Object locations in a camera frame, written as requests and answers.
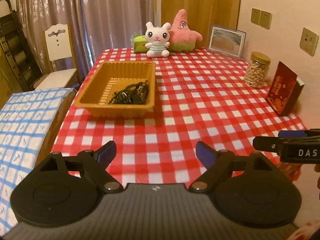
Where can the green tissue box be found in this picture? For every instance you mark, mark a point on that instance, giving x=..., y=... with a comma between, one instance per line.
x=138, y=45

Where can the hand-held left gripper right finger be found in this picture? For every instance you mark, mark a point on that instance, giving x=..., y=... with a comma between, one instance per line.
x=203, y=155

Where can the orange plastic tray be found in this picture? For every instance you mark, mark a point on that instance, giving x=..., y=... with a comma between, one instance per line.
x=95, y=97

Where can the white bunny plush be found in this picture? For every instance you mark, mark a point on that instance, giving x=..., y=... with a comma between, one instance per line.
x=157, y=37

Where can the picture frame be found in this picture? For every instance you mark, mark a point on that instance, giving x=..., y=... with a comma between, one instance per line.
x=225, y=42

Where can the red checkered tablecloth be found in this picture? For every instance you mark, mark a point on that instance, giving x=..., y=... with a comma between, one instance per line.
x=200, y=105

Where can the black folding rack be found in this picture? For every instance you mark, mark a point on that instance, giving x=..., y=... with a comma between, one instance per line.
x=17, y=55

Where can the grey curtain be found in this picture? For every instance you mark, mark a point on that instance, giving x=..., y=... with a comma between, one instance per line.
x=112, y=10

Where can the black watch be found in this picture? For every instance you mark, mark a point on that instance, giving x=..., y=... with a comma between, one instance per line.
x=137, y=99

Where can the pink starfish plush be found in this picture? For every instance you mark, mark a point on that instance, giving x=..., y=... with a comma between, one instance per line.
x=183, y=32

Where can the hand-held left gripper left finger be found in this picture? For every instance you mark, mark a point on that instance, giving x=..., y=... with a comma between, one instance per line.
x=107, y=153

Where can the wall socket plate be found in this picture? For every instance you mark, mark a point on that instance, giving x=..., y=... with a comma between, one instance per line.
x=309, y=41

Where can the white wooden chair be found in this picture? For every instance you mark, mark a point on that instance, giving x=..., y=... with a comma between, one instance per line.
x=58, y=42

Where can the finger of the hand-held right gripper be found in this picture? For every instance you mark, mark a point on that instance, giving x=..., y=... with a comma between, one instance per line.
x=265, y=143
x=292, y=133

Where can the jar of nuts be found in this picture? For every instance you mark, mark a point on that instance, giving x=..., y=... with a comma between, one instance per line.
x=257, y=72

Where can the red gift box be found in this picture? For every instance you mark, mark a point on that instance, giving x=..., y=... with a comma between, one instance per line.
x=280, y=90

